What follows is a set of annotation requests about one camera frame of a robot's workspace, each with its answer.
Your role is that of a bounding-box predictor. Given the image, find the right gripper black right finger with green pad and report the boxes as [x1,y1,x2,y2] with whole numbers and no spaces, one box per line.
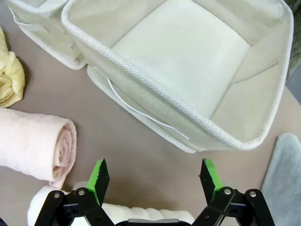
[190,158,275,226]

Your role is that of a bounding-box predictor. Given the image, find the pink towel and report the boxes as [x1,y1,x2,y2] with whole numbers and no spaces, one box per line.
[0,107,78,189]

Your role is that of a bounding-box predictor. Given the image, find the white fabric bin rolled towels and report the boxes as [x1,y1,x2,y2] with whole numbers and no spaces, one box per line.
[61,0,294,153]

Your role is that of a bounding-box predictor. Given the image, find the white fabric bin pyramid towels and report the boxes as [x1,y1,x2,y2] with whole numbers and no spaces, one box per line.
[7,0,87,70]

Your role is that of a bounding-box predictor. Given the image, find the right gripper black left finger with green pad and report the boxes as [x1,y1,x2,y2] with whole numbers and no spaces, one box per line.
[34,158,118,226]

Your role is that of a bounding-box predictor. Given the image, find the yellow towel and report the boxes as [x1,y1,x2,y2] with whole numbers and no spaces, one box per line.
[0,25,26,108]

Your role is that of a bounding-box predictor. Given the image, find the white towel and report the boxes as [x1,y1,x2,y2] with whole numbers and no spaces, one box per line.
[27,185,196,226]

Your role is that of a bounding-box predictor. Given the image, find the light grey pyramid towel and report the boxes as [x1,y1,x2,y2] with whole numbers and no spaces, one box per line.
[260,133,301,226]

